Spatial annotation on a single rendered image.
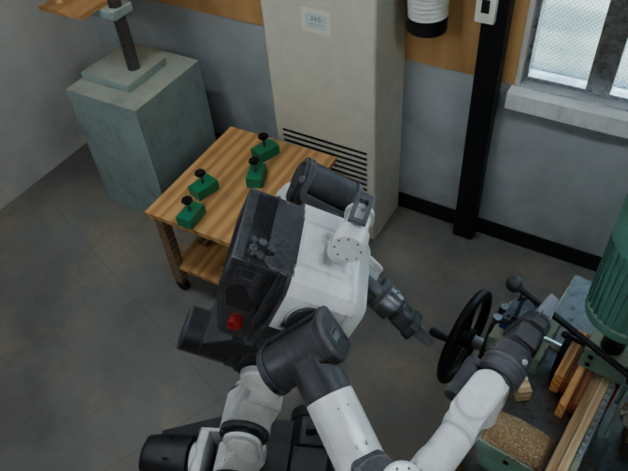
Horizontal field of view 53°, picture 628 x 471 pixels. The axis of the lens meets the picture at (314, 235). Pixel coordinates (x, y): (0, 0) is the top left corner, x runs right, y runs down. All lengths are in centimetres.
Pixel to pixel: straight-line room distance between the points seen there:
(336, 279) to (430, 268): 183
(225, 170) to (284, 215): 153
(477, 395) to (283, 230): 49
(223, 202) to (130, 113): 66
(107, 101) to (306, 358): 218
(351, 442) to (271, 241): 41
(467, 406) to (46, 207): 297
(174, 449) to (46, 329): 116
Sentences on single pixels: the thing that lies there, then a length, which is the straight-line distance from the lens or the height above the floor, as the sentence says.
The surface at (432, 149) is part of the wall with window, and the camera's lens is 304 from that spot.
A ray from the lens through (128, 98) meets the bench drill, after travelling 309.
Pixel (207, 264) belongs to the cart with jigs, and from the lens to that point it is 291.
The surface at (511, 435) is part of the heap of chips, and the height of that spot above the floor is 93.
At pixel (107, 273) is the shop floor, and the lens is 327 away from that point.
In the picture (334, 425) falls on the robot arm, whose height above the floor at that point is 130.
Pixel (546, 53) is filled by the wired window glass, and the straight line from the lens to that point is 270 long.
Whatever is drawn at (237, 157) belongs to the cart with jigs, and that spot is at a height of 53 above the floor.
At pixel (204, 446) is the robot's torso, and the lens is 222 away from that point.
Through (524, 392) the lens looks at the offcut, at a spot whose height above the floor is 94.
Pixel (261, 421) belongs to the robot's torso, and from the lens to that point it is 183.
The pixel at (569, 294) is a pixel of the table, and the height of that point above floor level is 90.
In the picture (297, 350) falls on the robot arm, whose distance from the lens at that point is 114.
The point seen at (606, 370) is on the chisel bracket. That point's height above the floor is 100.
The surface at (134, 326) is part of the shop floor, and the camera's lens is 301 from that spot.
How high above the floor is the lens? 229
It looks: 46 degrees down
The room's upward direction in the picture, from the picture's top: 5 degrees counter-clockwise
